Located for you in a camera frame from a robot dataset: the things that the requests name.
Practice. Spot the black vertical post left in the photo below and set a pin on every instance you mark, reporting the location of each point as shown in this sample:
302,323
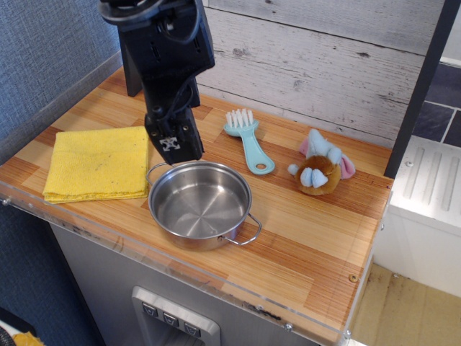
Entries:
132,76

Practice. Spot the brown and blue plush toy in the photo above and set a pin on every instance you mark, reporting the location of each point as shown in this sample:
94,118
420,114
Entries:
325,165

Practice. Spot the silver dispenser button panel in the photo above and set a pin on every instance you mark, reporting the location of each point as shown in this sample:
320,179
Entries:
163,322

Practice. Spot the grey toy fridge cabinet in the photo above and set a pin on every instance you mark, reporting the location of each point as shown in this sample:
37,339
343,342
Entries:
151,288

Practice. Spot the yellow object bottom left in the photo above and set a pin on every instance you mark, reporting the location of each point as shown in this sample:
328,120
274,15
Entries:
26,339

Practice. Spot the white ribbed drainboard unit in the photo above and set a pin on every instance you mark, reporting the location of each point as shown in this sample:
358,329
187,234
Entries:
420,235

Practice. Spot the yellow folded towel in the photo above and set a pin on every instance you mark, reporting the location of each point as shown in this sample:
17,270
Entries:
89,165

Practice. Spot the black vertical post right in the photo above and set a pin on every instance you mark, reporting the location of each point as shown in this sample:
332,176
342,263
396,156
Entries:
434,53

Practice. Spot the clear acrylic table edge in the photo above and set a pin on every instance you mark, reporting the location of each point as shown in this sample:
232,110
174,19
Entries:
339,227

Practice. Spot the light blue dish brush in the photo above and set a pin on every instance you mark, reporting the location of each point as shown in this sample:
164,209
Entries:
241,123

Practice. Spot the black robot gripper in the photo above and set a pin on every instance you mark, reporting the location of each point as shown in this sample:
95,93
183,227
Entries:
170,44

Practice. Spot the stainless steel pot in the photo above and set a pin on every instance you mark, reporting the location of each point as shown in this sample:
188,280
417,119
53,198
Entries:
203,205

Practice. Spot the black vertical post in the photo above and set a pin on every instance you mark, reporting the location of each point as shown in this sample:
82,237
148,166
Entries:
434,53
132,76

